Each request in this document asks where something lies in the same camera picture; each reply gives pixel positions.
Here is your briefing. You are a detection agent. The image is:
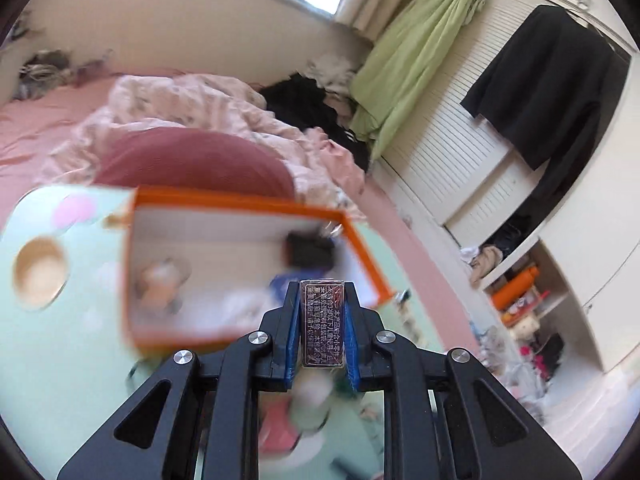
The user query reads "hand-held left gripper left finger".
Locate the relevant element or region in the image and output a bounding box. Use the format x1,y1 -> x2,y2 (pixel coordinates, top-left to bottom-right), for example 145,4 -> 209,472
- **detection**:
57,281 -> 302,480

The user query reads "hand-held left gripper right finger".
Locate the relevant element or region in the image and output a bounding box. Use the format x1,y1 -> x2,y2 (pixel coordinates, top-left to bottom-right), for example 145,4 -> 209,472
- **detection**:
344,282 -> 583,480

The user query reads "small foil packet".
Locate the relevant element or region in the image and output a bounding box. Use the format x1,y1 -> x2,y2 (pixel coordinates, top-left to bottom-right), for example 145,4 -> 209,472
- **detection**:
299,279 -> 346,369

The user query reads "orange cardboard box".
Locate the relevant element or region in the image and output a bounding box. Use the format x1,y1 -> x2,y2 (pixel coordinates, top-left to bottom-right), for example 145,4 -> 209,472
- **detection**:
122,186 -> 396,357

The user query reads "mint green desktop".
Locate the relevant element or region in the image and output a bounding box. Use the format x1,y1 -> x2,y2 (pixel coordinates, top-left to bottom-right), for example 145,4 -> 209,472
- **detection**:
0,185 -> 447,480

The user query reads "white round object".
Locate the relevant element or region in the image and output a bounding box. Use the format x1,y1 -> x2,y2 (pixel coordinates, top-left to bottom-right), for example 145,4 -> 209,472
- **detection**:
292,374 -> 334,432

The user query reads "beige clothes heap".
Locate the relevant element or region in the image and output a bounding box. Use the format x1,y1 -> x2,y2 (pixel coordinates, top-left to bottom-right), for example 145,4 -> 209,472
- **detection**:
469,244 -> 507,287

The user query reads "orange bottle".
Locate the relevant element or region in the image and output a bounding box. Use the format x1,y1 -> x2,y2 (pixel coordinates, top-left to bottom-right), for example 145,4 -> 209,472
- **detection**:
492,266 -> 541,311

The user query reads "dark pink pillow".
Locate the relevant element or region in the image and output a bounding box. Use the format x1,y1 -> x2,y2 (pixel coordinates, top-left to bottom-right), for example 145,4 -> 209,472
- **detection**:
92,127 -> 296,201

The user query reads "white louvered wardrobe door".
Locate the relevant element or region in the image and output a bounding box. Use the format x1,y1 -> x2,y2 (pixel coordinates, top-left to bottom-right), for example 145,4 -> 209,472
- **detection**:
372,0 -> 591,227

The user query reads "white wardrobe cabinet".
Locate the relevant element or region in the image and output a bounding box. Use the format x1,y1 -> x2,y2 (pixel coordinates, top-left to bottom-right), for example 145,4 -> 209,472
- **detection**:
435,0 -> 640,376

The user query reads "pile of black clothes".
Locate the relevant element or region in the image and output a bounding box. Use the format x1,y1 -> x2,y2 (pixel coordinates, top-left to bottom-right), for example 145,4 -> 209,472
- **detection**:
257,74 -> 373,171

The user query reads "pink floral quilt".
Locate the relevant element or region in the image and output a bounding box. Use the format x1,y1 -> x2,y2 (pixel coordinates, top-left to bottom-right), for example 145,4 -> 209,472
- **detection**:
35,74 -> 368,221

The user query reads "pile of white clothes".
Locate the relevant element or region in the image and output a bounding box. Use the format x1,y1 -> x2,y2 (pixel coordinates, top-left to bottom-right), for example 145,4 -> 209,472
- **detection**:
305,54 -> 362,96

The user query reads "hanging green cloth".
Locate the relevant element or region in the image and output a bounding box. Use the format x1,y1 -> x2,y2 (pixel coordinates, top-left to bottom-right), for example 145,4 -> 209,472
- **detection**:
348,0 -> 488,161

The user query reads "hanging black sweater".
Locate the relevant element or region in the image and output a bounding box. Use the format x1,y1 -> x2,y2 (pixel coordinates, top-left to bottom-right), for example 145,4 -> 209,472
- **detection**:
460,4 -> 631,211

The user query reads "pink bed sheet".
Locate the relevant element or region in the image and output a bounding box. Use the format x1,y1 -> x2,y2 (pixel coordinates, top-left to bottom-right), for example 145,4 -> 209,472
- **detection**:
0,67 -> 486,361

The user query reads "grey patterned cloth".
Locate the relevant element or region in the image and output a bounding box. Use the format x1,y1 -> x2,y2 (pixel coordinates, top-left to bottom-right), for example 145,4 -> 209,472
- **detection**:
17,49 -> 116,101

